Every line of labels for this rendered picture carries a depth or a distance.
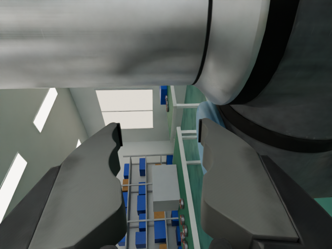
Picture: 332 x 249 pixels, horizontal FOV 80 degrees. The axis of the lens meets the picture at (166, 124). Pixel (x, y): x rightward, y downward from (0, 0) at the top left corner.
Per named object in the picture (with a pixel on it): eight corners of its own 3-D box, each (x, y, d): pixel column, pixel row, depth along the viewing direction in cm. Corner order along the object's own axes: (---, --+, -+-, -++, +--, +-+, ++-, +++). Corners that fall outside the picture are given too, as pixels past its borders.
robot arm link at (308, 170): (267, 144, 33) (185, 147, 32) (307, 67, 24) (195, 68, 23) (313, 219, 24) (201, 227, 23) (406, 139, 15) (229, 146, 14)
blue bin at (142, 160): (145, 176, 652) (140, 176, 650) (145, 164, 680) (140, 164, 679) (145, 169, 621) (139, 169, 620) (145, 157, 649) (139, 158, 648)
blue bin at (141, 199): (145, 215, 571) (138, 215, 569) (145, 200, 599) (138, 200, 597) (145, 210, 540) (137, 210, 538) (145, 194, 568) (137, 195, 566)
